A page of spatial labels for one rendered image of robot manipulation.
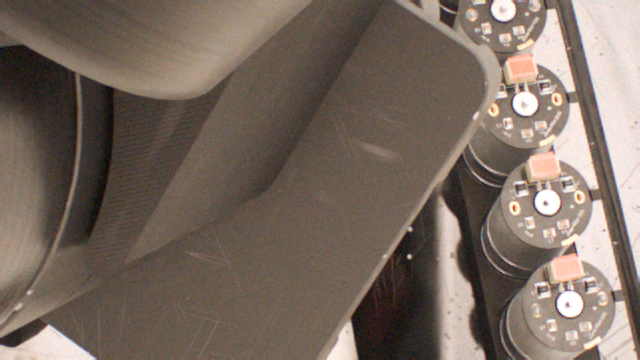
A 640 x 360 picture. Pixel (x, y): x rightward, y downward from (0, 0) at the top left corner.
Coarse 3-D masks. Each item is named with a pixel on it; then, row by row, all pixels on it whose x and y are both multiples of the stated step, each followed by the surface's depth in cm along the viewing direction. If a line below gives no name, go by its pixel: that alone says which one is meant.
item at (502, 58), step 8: (496, 0) 37; (504, 0) 37; (496, 8) 37; (512, 8) 37; (456, 16) 38; (472, 16) 37; (496, 16) 37; (504, 16) 37; (512, 16) 37; (456, 24) 38; (464, 32) 37; (528, 48) 38; (496, 56) 37; (504, 56) 37; (512, 56) 38; (504, 64) 38
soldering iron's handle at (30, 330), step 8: (32, 320) 22; (40, 320) 22; (24, 328) 22; (32, 328) 22; (40, 328) 22; (8, 336) 22; (16, 336) 22; (24, 336) 22; (32, 336) 22; (0, 344) 22; (8, 344) 22; (16, 344) 22
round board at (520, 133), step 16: (544, 80) 37; (512, 96) 37; (544, 96) 37; (560, 96) 37; (512, 112) 37; (544, 112) 37; (560, 112) 37; (496, 128) 36; (512, 128) 36; (528, 128) 36; (544, 128) 36; (560, 128) 36; (512, 144) 36; (528, 144) 36; (544, 144) 36
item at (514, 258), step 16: (544, 192) 36; (496, 208) 37; (512, 208) 36; (544, 208) 36; (560, 208) 36; (496, 224) 37; (496, 240) 38; (512, 240) 36; (496, 256) 39; (512, 256) 38; (528, 256) 37; (544, 256) 37; (512, 272) 39; (528, 272) 39
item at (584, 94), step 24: (552, 0) 37; (576, 24) 37; (576, 48) 37; (576, 72) 37; (576, 96) 37; (600, 120) 37; (600, 144) 36; (600, 168) 36; (600, 192) 36; (624, 240) 36; (624, 264) 36; (624, 288) 35
